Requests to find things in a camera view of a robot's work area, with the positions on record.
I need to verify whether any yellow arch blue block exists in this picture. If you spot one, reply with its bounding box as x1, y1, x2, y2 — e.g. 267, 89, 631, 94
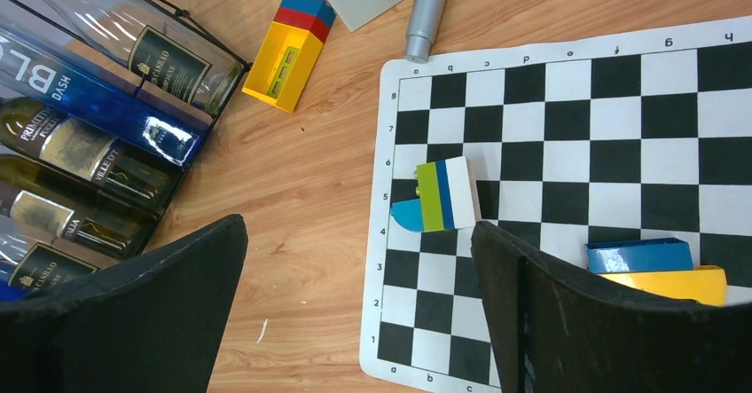
585, 238, 727, 307

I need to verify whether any clear champagne bottle near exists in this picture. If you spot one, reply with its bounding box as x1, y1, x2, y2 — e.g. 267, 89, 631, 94
1, 216, 119, 295

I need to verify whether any dark green wine bottle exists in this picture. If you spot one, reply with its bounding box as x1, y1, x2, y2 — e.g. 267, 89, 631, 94
1, 98, 179, 213

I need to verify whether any olive green wine bottle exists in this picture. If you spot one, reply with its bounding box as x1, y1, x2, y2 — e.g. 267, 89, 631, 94
1, 153, 154, 260

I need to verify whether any silver metal cylinder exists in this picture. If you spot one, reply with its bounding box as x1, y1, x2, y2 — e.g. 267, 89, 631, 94
404, 0, 446, 64

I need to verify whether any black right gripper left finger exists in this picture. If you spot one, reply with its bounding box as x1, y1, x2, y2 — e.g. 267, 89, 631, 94
1, 214, 248, 392

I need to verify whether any yellow red blue block house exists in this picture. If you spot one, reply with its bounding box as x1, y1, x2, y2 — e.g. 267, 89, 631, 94
242, 0, 335, 113

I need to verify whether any green white blue block stack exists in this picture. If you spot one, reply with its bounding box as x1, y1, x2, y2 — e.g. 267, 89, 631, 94
390, 156, 482, 233

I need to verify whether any blue square bottle on rack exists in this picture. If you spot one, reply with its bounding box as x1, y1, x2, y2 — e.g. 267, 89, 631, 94
1, 16, 207, 167

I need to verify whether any black wire wine rack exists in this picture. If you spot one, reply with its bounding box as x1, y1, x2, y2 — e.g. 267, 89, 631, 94
0, 0, 253, 227

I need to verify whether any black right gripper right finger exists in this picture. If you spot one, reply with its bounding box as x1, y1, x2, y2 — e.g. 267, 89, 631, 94
471, 222, 751, 392

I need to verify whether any black white chessboard mat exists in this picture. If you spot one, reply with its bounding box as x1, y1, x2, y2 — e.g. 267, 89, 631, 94
359, 17, 751, 392

